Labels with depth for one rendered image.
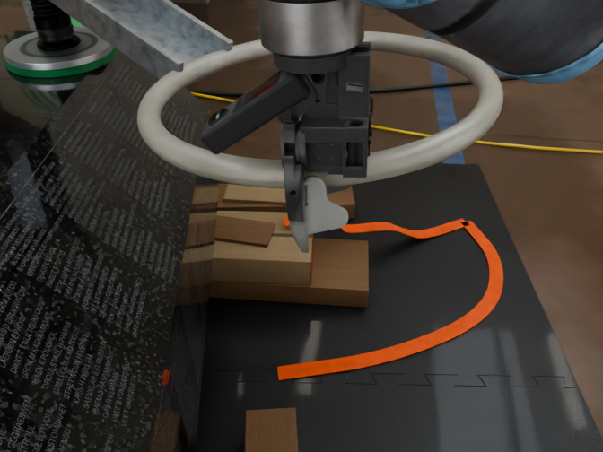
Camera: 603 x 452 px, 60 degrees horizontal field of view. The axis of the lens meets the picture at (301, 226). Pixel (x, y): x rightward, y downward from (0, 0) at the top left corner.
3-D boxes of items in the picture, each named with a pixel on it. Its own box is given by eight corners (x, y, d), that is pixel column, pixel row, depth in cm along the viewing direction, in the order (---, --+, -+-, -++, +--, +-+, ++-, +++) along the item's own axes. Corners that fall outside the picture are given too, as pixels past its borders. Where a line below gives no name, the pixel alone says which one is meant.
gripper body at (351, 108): (366, 186, 50) (369, 60, 42) (276, 184, 51) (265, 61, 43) (368, 147, 56) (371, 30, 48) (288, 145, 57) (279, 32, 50)
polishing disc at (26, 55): (-19, 56, 105) (-21, 51, 104) (65, 26, 120) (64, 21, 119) (55, 78, 97) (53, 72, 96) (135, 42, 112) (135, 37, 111)
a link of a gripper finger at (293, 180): (301, 227, 51) (299, 138, 47) (285, 227, 51) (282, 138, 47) (308, 209, 55) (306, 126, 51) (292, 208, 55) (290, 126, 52)
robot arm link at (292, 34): (246, 4, 40) (267, -23, 48) (252, 67, 43) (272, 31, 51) (362, 2, 39) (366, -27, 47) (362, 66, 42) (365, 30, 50)
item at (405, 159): (65, 132, 71) (58, 111, 69) (287, 34, 102) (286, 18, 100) (381, 249, 45) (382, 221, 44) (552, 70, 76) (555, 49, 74)
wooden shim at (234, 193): (222, 202, 199) (222, 198, 198) (228, 186, 207) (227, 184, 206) (288, 205, 197) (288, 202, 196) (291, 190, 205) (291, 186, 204)
